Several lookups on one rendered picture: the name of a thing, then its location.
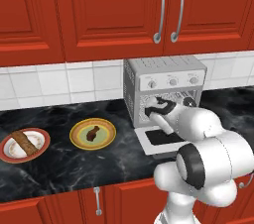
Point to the silver toaster oven knob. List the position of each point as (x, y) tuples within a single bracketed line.
[(152, 84), (173, 82), (193, 80)]

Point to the red wall cupboard door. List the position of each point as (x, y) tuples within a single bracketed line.
[(20, 13), (218, 6), (112, 10)]

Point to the yellow green plate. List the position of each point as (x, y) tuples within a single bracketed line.
[(101, 125)]

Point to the silver toaster oven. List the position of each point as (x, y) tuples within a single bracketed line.
[(165, 69)]

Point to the red rimmed white plate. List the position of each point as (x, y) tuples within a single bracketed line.
[(10, 150)]

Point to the red base cupboard door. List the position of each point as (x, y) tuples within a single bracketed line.
[(243, 209), (89, 208), (139, 201), (20, 213)]

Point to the brown baguette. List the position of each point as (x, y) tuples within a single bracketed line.
[(25, 142)]

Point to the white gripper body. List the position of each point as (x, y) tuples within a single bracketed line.
[(152, 103)]

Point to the toaster oven glass door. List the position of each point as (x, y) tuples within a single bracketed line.
[(150, 143)]

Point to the brown chicken drumstick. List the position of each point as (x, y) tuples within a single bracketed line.
[(92, 133)]

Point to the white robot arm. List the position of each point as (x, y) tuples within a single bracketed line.
[(211, 155)]

